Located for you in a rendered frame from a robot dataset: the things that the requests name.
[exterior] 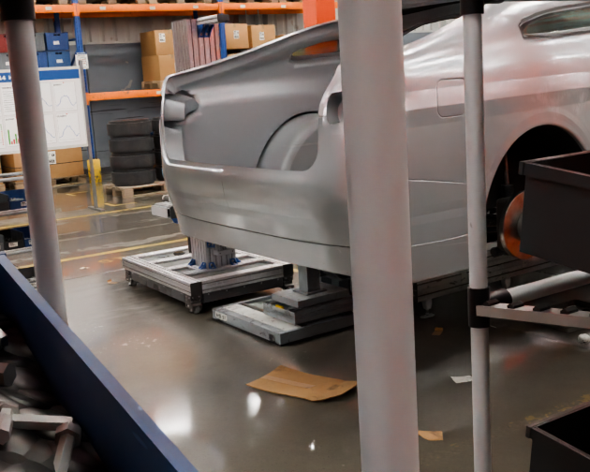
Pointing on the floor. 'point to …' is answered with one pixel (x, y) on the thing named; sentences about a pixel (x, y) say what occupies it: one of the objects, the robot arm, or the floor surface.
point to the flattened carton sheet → (302, 384)
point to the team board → (52, 81)
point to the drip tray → (578, 310)
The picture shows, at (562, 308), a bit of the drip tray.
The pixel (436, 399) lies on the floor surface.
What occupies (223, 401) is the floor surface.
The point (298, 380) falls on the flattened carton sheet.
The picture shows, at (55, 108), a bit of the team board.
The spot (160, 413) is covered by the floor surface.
